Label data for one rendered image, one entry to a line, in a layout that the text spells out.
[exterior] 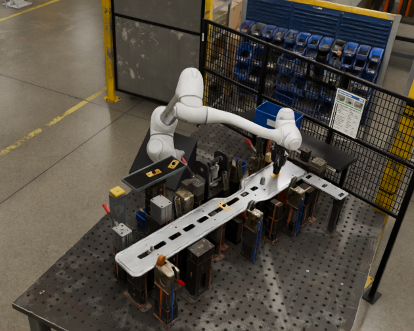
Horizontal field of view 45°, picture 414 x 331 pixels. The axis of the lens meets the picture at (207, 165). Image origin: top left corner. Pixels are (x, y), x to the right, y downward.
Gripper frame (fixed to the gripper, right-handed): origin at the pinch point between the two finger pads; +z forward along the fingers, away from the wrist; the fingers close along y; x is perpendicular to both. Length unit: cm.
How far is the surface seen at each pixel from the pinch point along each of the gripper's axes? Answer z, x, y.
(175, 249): 5, -91, 8
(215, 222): 5, -60, 7
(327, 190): 5.3, 12.9, 30.2
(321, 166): 0.3, 24.6, 16.7
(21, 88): 106, 23, -397
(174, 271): 2, -103, 21
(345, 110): -26, 54, 9
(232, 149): 35, 38, -68
